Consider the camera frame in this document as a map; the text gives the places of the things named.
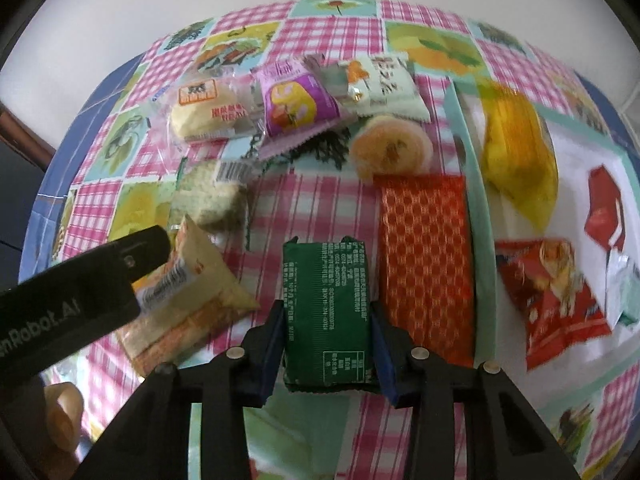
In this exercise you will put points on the white text-printed packet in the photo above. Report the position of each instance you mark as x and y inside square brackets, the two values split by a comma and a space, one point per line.
[622, 285]

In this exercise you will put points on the yellow cake packet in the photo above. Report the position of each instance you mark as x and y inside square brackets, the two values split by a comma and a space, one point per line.
[520, 160]

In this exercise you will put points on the brown wooden trim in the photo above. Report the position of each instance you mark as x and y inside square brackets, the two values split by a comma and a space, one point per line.
[25, 135]

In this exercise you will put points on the beige snack packet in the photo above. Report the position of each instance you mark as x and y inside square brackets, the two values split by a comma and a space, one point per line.
[195, 285]

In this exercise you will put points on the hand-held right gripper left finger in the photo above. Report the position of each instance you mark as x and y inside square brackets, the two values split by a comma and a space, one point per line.
[272, 340]

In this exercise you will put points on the round yellow pastry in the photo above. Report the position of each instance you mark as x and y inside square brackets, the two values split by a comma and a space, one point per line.
[390, 150]

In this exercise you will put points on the purple snack packet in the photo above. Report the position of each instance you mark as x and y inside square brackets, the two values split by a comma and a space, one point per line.
[295, 105]

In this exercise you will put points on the white packet with orange fruit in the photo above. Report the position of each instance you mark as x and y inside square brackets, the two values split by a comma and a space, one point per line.
[385, 85]

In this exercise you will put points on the dark red white-striped packet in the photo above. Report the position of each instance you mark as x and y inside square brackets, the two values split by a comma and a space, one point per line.
[605, 210]

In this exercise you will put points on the pink plaid fruit-print tablecloth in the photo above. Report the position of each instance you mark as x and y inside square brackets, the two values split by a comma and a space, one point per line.
[310, 210]

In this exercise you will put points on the green cake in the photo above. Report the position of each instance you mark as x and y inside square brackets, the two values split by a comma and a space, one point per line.
[210, 200]

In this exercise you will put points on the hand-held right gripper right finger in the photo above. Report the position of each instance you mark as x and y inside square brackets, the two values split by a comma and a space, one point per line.
[385, 355]

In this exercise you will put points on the dark green packet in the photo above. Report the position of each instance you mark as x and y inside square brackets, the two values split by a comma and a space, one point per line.
[327, 310]

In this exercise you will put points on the dark cabinet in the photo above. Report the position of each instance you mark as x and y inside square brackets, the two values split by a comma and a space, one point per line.
[15, 200]

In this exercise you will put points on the orange patterned packet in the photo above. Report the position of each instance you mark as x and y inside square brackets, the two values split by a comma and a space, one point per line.
[425, 270]

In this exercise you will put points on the bun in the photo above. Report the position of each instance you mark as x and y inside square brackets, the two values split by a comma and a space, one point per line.
[210, 110]

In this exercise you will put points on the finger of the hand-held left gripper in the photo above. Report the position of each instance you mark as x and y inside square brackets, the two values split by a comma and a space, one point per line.
[147, 247]

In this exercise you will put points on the person's left hand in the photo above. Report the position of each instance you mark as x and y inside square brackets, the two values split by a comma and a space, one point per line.
[62, 410]

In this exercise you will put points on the white box with teal rim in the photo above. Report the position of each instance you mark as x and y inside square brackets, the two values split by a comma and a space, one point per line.
[575, 160]

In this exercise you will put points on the red snack packet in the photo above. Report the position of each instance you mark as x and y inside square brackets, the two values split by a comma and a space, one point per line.
[550, 300]

